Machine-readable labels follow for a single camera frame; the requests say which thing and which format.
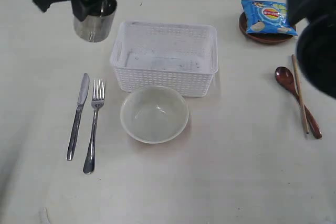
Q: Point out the steel cup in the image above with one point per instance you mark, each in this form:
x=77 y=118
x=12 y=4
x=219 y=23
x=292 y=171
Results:
x=96 y=26

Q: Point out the silver fork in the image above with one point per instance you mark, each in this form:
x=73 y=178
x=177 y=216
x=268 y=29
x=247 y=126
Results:
x=98 y=98

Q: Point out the white ceramic bowl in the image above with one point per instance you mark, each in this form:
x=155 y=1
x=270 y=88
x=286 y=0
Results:
x=154 y=114

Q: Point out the silver table knife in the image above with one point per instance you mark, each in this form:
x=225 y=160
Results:
x=83 y=92

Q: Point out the blue Lays chips bag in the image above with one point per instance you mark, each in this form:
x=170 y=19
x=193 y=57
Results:
x=267 y=17

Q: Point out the brown round plate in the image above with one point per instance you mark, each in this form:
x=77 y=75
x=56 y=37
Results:
x=269 y=39

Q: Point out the dark red wooden spoon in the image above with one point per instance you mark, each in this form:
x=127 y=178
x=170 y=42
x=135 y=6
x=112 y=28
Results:
x=286 y=79

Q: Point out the wooden chopstick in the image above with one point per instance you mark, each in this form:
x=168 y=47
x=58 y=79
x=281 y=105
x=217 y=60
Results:
x=299 y=92

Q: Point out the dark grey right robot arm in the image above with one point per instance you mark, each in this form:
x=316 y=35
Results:
x=315 y=48

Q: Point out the white perforated plastic basket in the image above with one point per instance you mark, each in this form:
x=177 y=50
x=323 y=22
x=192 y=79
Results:
x=183 y=57

